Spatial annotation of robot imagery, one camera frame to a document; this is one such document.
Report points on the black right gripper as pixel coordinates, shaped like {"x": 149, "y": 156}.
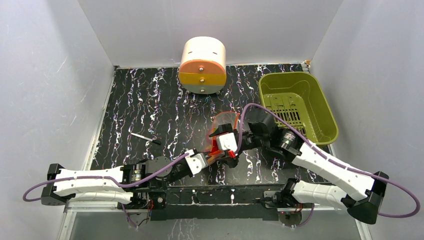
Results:
{"x": 237, "y": 144}

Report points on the clear zip top bag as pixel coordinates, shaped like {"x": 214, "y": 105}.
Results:
{"x": 226, "y": 117}

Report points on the olive green plastic basket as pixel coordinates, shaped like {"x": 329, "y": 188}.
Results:
{"x": 298, "y": 99}

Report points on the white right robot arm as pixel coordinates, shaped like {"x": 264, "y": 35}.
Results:
{"x": 360, "y": 194}

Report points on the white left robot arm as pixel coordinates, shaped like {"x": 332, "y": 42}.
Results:
{"x": 123, "y": 184}

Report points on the black white marker pen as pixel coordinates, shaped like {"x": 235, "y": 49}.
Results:
{"x": 154, "y": 141}

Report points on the round pastel drawer cabinet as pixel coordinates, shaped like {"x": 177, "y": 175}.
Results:
{"x": 202, "y": 68}

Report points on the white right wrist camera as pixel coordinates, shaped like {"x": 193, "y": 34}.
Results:
{"x": 227, "y": 143}

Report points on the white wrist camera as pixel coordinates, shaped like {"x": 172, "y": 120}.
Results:
{"x": 227, "y": 143}
{"x": 196, "y": 161}

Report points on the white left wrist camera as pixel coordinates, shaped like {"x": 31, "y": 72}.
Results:
{"x": 196, "y": 161}

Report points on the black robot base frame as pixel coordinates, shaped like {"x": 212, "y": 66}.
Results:
{"x": 249, "y": 201}

